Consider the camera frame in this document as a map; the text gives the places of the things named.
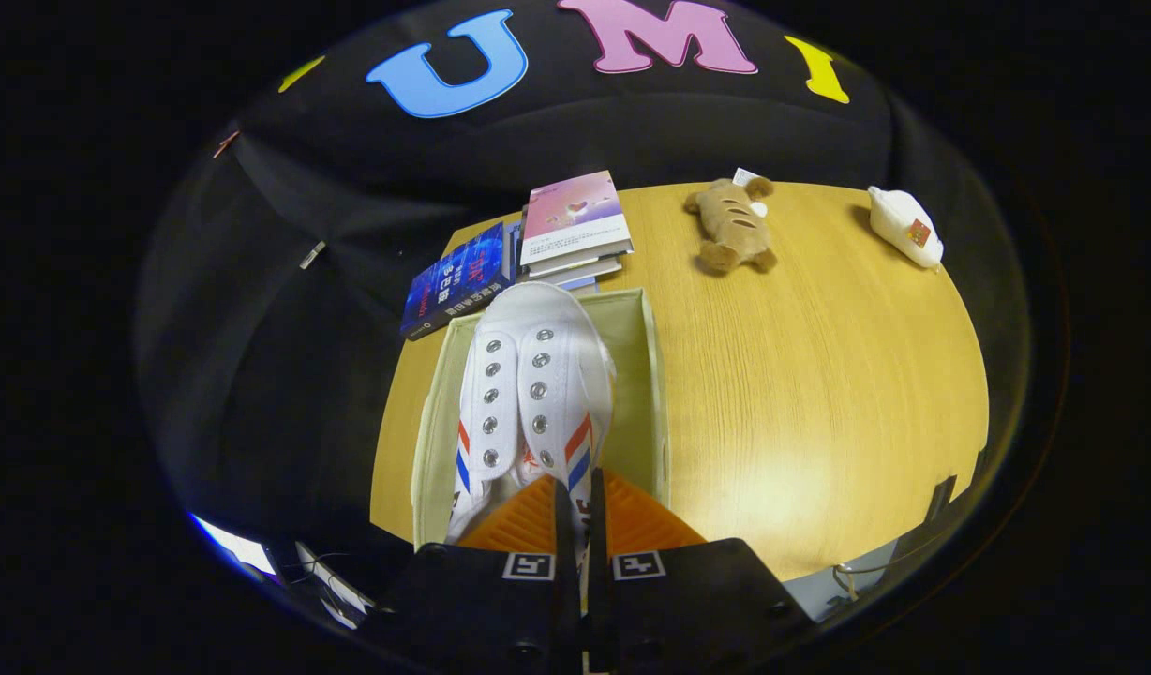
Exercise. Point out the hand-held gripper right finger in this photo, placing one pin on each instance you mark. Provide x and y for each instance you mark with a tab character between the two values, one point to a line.
688	600

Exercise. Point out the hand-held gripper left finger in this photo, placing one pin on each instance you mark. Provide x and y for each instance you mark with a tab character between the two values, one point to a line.
482	609

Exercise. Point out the cream fabric storage box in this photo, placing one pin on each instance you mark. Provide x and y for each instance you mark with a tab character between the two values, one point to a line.
636	394

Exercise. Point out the white canvas shoe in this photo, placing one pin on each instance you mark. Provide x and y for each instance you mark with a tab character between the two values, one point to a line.
538	375

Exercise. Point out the computer monitor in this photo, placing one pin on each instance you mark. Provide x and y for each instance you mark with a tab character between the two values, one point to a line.
233	546

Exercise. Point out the black backdrop cloth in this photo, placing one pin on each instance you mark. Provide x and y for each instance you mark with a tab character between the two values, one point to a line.
257	394

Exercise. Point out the blue cover book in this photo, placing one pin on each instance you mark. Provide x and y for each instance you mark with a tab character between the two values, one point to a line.
458	281

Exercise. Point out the white book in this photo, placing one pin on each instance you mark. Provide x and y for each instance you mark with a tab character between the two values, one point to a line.
585	270

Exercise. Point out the brown plush toy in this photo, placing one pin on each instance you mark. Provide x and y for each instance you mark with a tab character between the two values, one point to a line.
730	225

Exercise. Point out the pink cover book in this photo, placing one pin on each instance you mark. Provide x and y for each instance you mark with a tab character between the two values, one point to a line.
575	216

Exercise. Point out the white plush toy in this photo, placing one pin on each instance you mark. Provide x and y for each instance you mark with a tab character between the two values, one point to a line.
904	225

